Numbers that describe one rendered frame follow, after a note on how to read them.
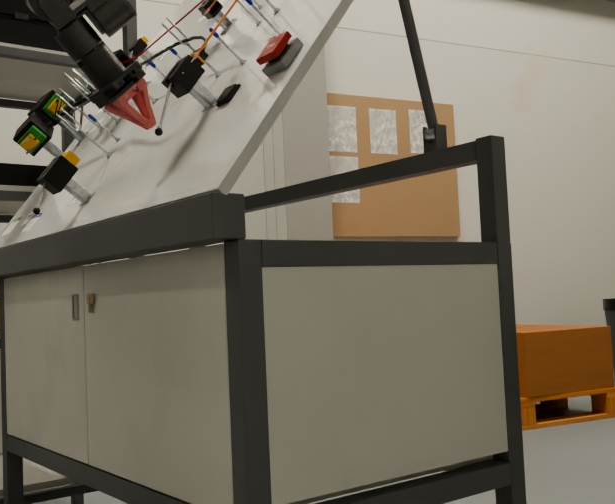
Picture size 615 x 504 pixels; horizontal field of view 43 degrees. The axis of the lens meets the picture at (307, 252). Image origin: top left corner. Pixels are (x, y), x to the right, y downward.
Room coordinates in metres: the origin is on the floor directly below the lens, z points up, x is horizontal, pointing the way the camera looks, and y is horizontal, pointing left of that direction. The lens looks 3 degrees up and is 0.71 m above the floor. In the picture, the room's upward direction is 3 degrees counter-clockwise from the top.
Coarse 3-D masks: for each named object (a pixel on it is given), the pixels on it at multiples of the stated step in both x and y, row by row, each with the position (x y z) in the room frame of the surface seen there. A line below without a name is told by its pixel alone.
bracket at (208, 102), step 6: (198, 84) 1.35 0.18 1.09; (192, 90) 1.35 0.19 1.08; (198, 90) 1.35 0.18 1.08; (204, 90) 1.35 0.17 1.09; (198, 96) 1.35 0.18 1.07; (204, 96) 1.35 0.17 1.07; (210, 96) 1.36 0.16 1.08; (204, 102) 1.36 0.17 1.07; (210, 102) 1.36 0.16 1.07; (216, 102) 1.35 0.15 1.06; (204, 108) 1.38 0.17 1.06
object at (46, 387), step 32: (32, 288) 1.82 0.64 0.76; (64, 288) 1.65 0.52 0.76; (32, 320) 1.82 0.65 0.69; (64, 320) 1.66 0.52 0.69; (32, 352) 1.83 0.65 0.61; (64, 352) 1.66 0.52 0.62; (32, 384) 1.83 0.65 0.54; (64, 384) 1.66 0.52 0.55; (32, 416) 1.84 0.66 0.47; (64, 416) 1.67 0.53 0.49; (64, 448) 1.67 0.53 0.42
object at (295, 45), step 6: (288, 42) 1.22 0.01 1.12; (294, 42) 1.20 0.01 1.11; (300, 42) 1.21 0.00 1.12; (288, 48) 1.20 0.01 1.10; (294, 48) 1.20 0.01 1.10; (300, 48) 1.21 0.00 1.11; (282, 54) 1.20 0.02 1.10; (288, 54) 1.20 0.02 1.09; (294, 54) 1.20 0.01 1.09; (276, 60) 1.21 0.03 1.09; (282, 60) 1.19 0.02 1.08; (288, 60) 1.19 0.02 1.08; (264, 66) 1.23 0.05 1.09; (270, 66) 1.21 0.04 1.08; (276, 66) 1.20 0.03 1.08; (282, 66) 1.20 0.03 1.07; (288, 66) 1.20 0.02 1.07; (264, 72) 1.23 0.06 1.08; (270, 72) 1.22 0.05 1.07; (276, 72) 1.22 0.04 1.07
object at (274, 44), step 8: (288, 32) 1.20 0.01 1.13; (272, 40) 1.22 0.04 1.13; (280, 40) 1.19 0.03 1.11; (288, 40) 1.20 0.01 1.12; (264, 48) 1.23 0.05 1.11; (272, 48) 1.19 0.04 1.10; (280, 48) 1.19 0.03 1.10; (264, 56) 1.20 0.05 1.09; (272, 56) 1.19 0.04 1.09; (280, 56) 1.20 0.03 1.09
